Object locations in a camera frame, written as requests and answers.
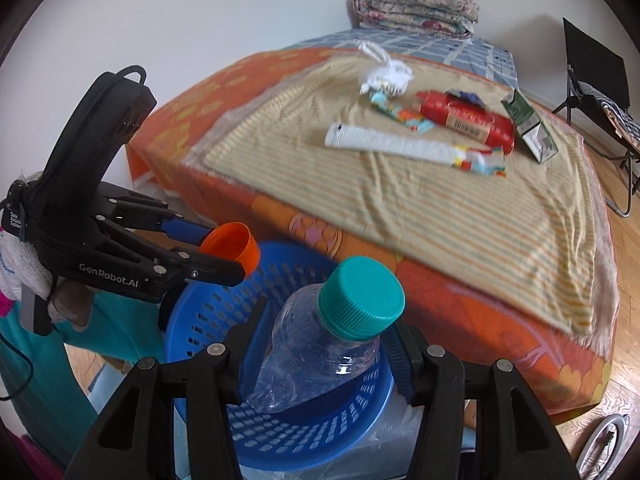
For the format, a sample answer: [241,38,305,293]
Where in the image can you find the red packet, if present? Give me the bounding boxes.
[412,90,516,153]

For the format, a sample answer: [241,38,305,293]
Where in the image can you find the white plastic bag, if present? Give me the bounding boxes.
[356,40,415,96]

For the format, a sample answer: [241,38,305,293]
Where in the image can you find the blue plaid sheet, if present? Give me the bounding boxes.
[280,27,516,86]

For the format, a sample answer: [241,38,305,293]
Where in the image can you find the small blue wrapper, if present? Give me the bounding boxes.
[446,88,484,107]

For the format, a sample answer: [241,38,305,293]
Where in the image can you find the clear plastic bottle teal cap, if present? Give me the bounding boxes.
[242,256,407,416]

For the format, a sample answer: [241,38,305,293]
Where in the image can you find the person's teal trousers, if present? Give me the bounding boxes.
[0,285,171,466]

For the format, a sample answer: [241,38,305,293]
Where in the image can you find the blue plastic basket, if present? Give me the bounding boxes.
[162,240,401,473]

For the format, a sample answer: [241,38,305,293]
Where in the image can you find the person's left hand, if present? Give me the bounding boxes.
[0,230,96,332]

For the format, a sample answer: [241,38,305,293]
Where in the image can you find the orange plastic cup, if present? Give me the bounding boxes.
[200,222,261,278]

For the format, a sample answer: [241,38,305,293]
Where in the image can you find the folded floral quilt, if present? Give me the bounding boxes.
[352,0,480,38]

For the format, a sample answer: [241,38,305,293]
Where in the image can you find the white ring light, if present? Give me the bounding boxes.
[575,412,633,480]

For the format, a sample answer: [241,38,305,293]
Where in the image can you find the black cable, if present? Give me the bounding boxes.
[0,335,36,401]

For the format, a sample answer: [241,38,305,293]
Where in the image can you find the beige fringed mat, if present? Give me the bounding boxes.
[182,47,621,361]

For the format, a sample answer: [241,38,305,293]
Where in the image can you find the magenta cloth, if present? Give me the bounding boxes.
[0,430,66,480]

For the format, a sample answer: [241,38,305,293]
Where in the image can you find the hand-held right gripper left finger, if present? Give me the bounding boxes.
[62,296,273,480]

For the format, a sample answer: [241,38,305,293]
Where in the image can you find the colourful candy wrapper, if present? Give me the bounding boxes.
[452,145,507,179]
[369,91,435,133]

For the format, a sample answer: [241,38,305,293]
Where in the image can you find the white tube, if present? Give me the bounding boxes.
[324,123,466,166]

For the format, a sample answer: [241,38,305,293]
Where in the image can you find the orange floral bed sheet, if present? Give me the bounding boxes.
[125,45,621,416]

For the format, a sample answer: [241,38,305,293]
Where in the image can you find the green and white carton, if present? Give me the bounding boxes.
[501,89,558,163]

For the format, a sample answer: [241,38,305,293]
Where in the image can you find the black folding chair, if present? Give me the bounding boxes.
[552,17,640,218]

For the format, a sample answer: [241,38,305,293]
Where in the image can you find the light blue plastic storage box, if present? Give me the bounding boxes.
[90,355,476,480]

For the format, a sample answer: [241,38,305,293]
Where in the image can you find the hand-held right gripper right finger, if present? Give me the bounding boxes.
[392,317,581,480]

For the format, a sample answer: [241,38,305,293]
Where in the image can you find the striped yellow blanket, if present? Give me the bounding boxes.
[200,55,601,336]

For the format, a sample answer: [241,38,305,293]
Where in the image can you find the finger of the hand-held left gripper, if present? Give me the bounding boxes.
[95,215,247,288]
[97,182,213,246]

